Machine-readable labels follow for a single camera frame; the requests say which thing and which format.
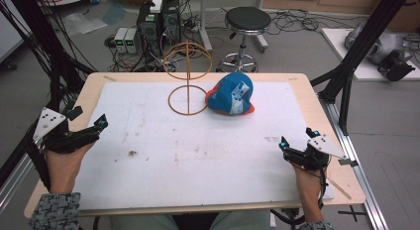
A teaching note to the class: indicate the white floor board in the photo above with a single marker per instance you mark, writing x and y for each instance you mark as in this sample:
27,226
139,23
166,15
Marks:
336,48

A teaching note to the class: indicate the grey power supply unit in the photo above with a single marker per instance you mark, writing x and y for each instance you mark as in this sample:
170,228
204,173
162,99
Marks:
120,40
132,41

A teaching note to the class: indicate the white table leg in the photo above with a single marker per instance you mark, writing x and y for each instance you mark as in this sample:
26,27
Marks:
205,22

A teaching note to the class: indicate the clear plastic sheet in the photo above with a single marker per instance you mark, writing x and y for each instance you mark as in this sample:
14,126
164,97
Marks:
84,23

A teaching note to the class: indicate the black round stool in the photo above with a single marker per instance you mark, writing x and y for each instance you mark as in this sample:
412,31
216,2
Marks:
246,22

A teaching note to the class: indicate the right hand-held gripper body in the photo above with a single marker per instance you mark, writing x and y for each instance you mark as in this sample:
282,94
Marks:
317,150

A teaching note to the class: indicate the person's legs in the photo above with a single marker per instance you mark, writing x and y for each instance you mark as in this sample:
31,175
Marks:
145,222

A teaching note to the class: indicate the white table mat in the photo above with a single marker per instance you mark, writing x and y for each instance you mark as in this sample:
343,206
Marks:
198,164

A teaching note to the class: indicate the person's right hand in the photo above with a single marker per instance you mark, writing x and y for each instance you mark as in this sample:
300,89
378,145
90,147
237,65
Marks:
308,185

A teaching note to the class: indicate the grey robot shell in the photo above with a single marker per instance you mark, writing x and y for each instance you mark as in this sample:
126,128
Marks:
386,45

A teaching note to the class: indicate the blue and red bag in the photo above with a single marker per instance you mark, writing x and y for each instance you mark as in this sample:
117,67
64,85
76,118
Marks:
231,94

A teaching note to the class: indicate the black device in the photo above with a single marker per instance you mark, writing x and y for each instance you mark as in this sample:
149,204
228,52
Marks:
396,68

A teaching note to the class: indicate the black computer tower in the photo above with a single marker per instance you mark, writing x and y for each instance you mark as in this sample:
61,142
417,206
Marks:
171,23
149,28

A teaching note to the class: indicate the small white box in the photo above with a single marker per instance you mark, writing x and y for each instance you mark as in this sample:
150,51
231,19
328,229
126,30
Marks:
156,6

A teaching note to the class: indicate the person's left hand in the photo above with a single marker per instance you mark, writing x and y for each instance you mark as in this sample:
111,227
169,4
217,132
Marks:
64,170

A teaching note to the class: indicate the aluminium rail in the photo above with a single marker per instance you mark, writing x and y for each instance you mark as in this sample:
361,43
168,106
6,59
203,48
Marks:
360,177
16,180

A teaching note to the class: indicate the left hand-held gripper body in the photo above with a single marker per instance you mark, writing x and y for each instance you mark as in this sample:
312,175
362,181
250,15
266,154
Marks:
49,124

